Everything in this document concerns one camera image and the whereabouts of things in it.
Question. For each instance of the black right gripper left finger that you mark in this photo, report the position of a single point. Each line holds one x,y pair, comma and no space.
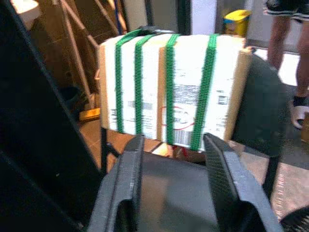
125,174

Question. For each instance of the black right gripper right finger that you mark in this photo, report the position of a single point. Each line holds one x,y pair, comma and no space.
231,174

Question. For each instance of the brown package with red tape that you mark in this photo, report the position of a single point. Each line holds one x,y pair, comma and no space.
188,152

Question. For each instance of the yellow flat box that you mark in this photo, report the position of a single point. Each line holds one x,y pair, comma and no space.
89,114

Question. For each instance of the black folding chair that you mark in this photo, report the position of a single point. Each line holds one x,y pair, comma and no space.
258,101

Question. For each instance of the black flat panel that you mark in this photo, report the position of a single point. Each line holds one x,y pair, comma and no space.
36,120

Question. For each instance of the person in printed black shorts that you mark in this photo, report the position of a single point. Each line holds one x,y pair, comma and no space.
303,72

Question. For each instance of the yellow plastic container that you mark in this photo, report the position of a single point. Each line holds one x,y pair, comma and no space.
237,21

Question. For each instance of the grey metal rack frame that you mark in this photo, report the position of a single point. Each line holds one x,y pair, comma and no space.
74,48

